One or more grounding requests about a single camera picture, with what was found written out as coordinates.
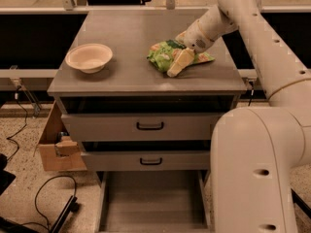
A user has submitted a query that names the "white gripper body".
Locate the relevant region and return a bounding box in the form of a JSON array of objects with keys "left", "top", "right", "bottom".
[{"left": 184, "top": 17, "right": 215, "bottom": 53}]

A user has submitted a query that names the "green rice chip bag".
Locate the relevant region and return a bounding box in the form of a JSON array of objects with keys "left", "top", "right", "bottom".
[{"left": 147, "top": 40, "right": 214, "bottom": 73}]

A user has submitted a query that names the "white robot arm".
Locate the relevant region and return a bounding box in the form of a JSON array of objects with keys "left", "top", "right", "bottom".
[{"left": 178, "top": 0, "right": 311, "bottom": 233}]

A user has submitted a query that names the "grey drawer cabinet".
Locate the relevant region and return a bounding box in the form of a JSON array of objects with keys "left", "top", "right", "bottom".
[{"left": 49, "top": 10, "right": 246, "bottom": 233}]

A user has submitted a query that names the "grey top drawer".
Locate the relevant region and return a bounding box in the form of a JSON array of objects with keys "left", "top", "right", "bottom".
[{"left": 62, "top": 95, "right": 234, "bottom": 142}]

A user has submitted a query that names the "grey drawer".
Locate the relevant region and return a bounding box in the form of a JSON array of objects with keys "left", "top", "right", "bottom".
[
  {"left": 82, "top": 140, "right": 210, "bottom": 171},
  {"left": 62, "top": 95, "right": 234, "bottom": 142},
  {"left": 95, "top": 171, "right": 211, "bottom": 233}
]

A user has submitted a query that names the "grey middle drawer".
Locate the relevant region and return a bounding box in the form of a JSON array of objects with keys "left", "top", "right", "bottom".
[{"left": 82, "top": 140, "right": 210, "bottom": 171}]

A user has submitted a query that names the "grey bottom drawer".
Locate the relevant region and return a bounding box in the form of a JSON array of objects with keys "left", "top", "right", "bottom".
[{"left": 95, "top": 171, "right": 211, "bottom": 233}]

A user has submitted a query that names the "white bowl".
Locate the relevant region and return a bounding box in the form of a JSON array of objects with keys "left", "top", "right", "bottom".
[{"left": 65, "top": 44, "right": 113, "bottom": 74}]

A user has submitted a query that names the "cardboard box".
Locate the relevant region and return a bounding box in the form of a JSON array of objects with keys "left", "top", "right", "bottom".
[{"left": 37, "top": 103, "right": 86, "bottom": 171}]

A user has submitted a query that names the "black stand foot right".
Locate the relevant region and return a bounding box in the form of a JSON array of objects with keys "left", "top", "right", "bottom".
[{"left": 292, "top": 190, "right": 311, "bottom": 219}]

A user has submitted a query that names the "black stand foot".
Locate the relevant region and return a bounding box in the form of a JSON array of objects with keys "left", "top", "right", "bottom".
[
  {"left": 292, "top": 190, "right": 311, "bottom": 219},
  {"left": 50, "top": 195, "right": 80, "bottom": 233}
]

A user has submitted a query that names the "black stand foot left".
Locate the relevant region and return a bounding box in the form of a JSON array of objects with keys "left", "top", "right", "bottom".
[{"left": 50, "top": 195, "right": 80, "bottom": 233}]

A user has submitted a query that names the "black cable right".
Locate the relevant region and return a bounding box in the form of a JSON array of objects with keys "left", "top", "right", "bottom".
[{"left": 247, "top": 83, "right": 255, "bottom": 108}]

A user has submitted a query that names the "metal railing frame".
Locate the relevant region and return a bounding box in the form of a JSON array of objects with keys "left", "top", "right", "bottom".
[{"left": 0, "top": 0, "right": 311, "bottom": 118}]

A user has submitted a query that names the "black cable left wall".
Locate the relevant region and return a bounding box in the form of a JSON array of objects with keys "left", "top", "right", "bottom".
[{"left": 6, "top": 84, "right": 29, "bottom": 162}]

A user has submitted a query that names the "black cable left floor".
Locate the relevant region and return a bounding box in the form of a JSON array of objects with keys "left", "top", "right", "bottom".
[{"left": 19, "top": 174, "right": 79, "bottom": 233}]

